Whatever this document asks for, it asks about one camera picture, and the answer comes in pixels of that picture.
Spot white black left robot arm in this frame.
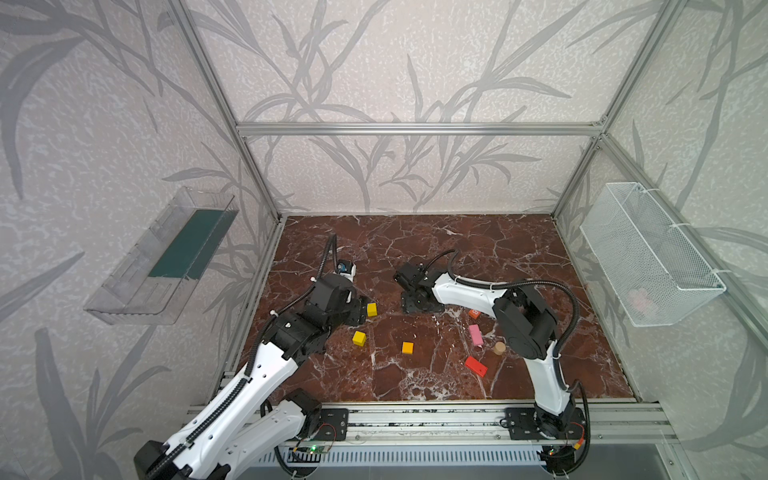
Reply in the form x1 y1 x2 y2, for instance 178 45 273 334
134 235 368 479

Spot white wire mesh basket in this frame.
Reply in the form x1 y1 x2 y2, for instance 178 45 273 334
580 182 727 328

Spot pink item in basket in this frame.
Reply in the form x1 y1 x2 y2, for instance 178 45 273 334
627 288 659 318

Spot pink rectangular block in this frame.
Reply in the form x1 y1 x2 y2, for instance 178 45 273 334
468 324 484 346

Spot yellow cube front left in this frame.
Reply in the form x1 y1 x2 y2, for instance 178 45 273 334
352 331 367 347

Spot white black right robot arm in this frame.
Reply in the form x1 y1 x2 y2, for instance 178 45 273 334
394 250 581 438

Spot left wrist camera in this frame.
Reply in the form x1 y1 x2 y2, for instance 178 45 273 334
335 259 356 281

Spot aluminium frame horizontal bar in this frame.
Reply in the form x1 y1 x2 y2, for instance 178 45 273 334
236 122 603 138

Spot red flat block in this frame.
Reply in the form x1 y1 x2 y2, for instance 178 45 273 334
465 357 488 378

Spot clear plastic wall bin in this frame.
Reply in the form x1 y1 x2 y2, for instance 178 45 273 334
84 187 239 326

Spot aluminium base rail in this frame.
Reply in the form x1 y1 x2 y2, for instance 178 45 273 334
179 400 679 448

